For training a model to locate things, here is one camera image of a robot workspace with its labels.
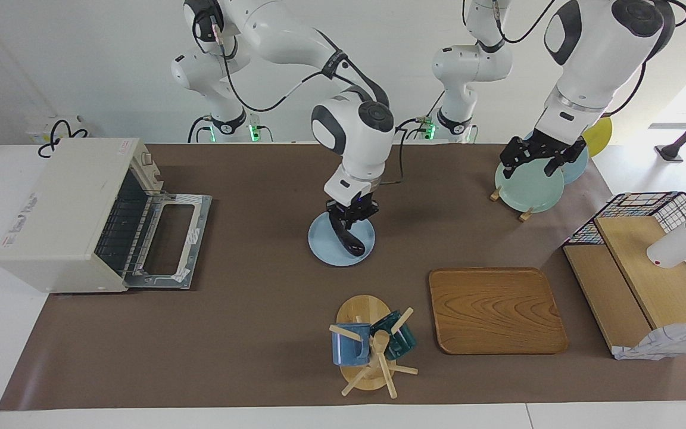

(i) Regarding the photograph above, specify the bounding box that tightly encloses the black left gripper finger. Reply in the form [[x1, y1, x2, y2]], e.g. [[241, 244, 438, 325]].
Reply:
[[500, 142, 521, 179], [544, 140, 587, 176]]

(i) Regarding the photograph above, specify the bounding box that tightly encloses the dark purple eggplant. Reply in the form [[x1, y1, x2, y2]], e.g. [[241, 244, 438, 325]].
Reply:
[[329, 213, 367, 258]]

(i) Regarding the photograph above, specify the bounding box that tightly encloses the light blue plate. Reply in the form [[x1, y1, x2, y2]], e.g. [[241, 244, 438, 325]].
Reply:
[[557, 134, 590, 184], [308, 212, 376, 267]]

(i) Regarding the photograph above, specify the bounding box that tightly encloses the glass oven door with handle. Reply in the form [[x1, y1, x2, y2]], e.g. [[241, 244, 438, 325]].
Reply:
[[123, 192, 213, 291]]

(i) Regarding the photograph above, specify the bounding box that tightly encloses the beige toaster oven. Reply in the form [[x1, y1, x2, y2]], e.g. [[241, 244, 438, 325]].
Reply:
[[0, 138, 168, 294]]

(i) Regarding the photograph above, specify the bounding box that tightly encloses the pale green plate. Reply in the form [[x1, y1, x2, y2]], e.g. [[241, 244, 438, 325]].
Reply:
[[494, 160, 565, 213]]

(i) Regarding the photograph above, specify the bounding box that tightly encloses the wooden plate rack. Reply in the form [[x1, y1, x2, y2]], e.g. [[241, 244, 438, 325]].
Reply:
[[489, 185, 534, 223]]

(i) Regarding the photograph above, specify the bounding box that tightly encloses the yellow plate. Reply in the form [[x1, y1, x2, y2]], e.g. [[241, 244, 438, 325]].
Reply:
[[581, 116, 613, 157]]

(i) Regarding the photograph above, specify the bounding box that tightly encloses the wooden mug tree stand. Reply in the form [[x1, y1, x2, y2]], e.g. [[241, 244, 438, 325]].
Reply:
[[328, 294, 420, 399]]

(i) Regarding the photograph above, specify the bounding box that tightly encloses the blue ceramic mug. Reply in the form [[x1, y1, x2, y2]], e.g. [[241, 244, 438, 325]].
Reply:
[[331, 322, 373, 366]]

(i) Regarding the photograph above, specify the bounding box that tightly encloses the dark green ceramic mug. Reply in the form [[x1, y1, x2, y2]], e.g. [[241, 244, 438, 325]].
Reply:
[[370, 310, 417, 360]]

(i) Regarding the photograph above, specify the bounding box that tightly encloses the white plastic cup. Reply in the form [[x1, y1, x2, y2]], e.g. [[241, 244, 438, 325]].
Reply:
[[647, 219, 686, 269]]

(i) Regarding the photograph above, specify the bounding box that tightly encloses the wooden stepped shelf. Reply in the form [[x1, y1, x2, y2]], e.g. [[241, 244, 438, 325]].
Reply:
[[562, 216, 686, 358]]

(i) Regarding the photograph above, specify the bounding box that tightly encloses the brown table mat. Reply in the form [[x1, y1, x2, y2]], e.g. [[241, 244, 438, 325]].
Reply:
[[0, 143, 686, 412]]

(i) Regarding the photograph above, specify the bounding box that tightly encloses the wooden serving tray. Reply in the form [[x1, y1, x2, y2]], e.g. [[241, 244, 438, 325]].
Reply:
[[428, 268, 569, 356]]

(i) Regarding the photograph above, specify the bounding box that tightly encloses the white patterned cloth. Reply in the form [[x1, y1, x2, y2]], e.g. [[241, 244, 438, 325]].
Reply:
[[612, 321, 686, 360]]

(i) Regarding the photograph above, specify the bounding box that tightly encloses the white power strip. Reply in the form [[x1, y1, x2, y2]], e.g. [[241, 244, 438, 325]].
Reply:
[[26, 116, 79, 145]]

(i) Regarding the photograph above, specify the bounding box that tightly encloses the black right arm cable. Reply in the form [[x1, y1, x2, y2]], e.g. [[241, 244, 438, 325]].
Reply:
[[209, 12, 406, 186]]

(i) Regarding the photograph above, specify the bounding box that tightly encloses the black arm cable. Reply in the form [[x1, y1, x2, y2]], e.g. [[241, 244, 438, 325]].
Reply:
[[462, 0, 686, 117], [209, 12, 406, 186]]

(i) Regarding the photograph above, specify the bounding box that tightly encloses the black wire basket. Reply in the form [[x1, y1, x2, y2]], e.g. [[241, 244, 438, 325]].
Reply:
[[562, 191, 686, 316]]

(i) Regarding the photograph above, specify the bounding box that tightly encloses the black base cable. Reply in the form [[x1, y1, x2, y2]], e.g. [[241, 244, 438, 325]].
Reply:
[[397, 89, 446, 141], [187, 115, 214, 144]]

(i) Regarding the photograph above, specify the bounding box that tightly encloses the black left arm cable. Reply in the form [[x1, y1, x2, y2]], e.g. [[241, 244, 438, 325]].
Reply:
[[462, 0, 686, 117]]

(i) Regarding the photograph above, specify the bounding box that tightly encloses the black power strip cable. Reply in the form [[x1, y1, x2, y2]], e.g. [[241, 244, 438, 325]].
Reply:
[[38, 119, 90, 159]]

